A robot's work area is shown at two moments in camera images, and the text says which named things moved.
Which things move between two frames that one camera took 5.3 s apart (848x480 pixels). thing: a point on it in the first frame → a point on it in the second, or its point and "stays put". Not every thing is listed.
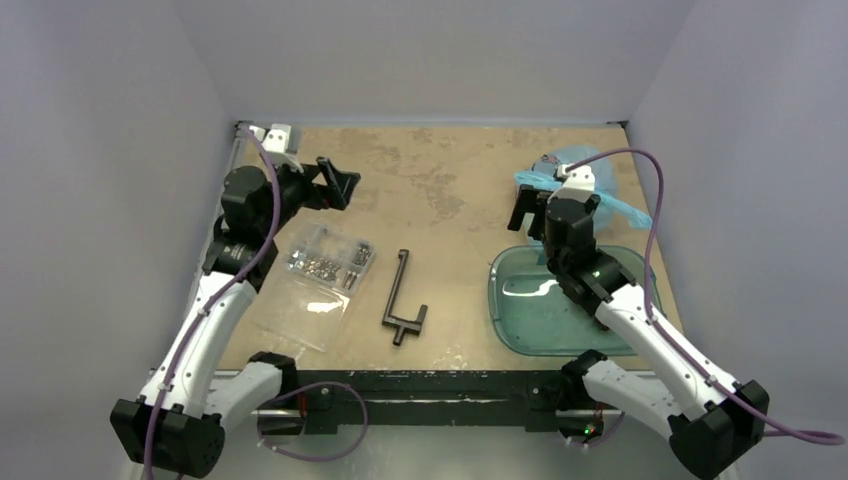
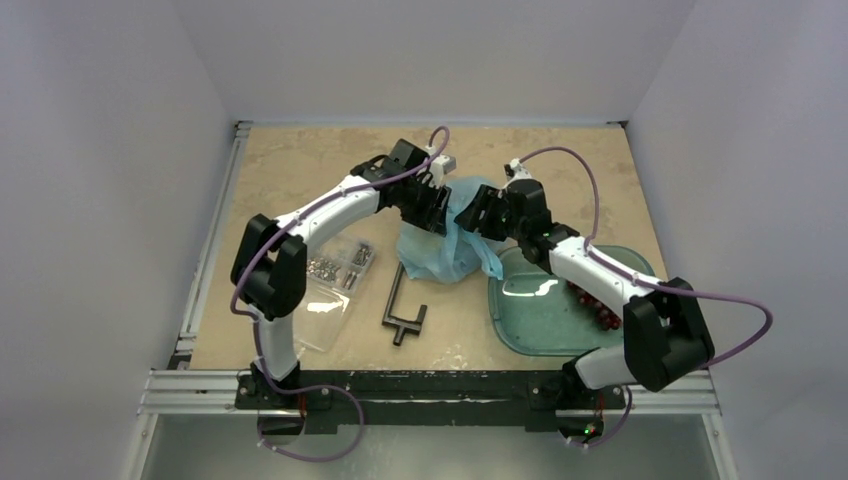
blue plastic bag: [611, 206] → [461, 254]
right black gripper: [530, 196] → [486, 211]
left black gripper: [333, 194] → [433, 217]
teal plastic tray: [530, 315] stays put
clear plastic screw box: [324, 268] stays put
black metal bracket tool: [399, 323] stays put
